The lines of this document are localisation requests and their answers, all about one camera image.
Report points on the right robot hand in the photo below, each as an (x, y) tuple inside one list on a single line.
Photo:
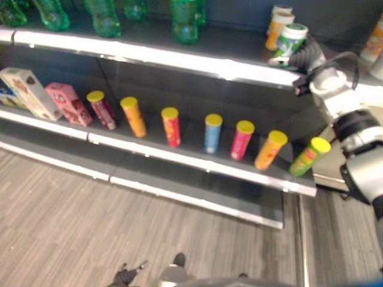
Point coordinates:
[(309, 53)]

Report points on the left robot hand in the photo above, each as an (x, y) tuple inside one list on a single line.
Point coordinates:
[(125, 276)]

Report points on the green and white canister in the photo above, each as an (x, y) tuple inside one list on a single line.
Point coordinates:
[(291, 40)]

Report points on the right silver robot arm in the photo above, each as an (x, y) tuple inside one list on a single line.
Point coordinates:
[(356, 131)]

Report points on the orange canister with white lid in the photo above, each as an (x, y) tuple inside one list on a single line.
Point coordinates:
[(276, 28)]

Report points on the silver robot leg with foot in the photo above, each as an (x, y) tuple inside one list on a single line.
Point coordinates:
[(175, 272)]

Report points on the orange and white canister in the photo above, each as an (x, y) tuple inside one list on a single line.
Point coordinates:
[(374, 42)]

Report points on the green chip tube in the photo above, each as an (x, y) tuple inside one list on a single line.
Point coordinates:
[(309, 157)]

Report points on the orange chip tube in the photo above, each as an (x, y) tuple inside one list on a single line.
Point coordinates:
[(270, 151), (134, 117)]

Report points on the pink chip tube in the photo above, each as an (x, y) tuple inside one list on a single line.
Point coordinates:
[(241, 140)]

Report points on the green plastic bottle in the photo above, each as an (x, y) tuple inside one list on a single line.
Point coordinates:
[(135, 12), (202, 13), (104, 21), (54, 16), (12, 13), (185, 24)]

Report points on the grey metal shelf unit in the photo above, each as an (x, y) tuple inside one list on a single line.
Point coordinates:
[(191, 64)]

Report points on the blue chip tube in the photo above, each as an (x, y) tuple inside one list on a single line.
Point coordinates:
[(213, 134)]

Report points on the dark red chip tube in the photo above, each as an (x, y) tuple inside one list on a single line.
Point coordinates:
[(101, 110)]

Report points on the pink snack box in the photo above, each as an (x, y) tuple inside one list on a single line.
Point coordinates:
[(70, 104)]

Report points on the white snack box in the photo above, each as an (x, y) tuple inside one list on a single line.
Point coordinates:
[(28, 92)]

